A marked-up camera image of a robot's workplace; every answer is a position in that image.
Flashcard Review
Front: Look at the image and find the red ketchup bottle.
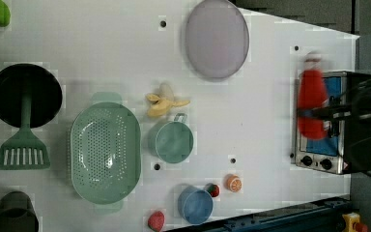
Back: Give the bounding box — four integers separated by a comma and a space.
297, 51, 328, 140

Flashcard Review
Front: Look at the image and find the dark grey cup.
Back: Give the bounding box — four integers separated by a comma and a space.
0, 191, 40, 232

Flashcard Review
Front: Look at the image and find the small toy strawberry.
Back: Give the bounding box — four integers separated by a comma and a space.
207, 184, 220, 198

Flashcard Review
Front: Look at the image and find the green plastic strainer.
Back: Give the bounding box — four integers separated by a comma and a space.
70, 92, 141, 214

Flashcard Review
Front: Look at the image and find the silver toaster oven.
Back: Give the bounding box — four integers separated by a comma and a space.
294, 71, 371, 175

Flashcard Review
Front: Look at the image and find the yellow red clamp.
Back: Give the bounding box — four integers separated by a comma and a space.
342, 213, 369, 232

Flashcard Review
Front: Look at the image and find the blue cup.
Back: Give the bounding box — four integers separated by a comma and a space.
178, 186, 214, 225

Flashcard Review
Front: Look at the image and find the blue metal rail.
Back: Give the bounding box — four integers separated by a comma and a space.
168, 197, 353, 232

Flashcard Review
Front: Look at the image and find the green slotted spatula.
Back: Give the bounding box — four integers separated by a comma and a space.
0, 87, 50, 170

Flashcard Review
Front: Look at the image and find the lilac round plate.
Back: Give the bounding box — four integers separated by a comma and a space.
185, 0, 249, 78

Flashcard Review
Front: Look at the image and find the peeled toy banana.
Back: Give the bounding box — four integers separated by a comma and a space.
146, 83, 190, 117

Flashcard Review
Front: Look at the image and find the toy orange half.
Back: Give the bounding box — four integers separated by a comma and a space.
226, 175, 243, 192

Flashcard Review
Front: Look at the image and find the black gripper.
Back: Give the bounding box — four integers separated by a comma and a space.
297, 78, 371, 131

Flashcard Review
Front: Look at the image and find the green metal cup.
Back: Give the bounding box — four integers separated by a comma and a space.
148, 113, 194, 163

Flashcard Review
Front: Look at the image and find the black frying pan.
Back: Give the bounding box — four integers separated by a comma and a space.
0, 64, 63, 128

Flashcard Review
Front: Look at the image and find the large toy strawberry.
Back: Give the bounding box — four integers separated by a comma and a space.
148, 211, 165, 232

